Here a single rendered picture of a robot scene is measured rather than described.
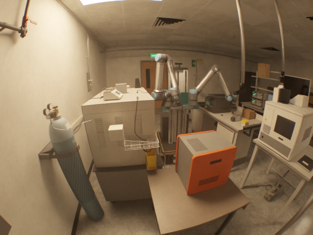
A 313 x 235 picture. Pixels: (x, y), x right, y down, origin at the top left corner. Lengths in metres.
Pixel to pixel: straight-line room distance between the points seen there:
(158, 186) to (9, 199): 1.26
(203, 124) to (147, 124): 2.12
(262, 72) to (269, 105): 2.79
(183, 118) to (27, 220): 2.65
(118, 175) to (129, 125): 0.62
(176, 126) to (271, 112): 1.75
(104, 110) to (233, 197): 1.41
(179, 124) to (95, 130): 1.74
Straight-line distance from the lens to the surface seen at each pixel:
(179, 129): 2.69
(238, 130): 2.18
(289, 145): 1.70
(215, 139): 1.23
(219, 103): 2.83
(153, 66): 5.27
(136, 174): 1.59
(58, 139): 1.21
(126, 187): 1.75
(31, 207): 1.35
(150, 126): 1.30
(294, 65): 6.76
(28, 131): 1.33
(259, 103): 4.32
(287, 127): 1.68
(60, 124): 1.20
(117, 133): 1.14
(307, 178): 1.70
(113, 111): 1.25
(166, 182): 1.34
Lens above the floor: 1.68
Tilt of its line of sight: 19 degrees down
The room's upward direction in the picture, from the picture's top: 1 degrees counter-clockwise
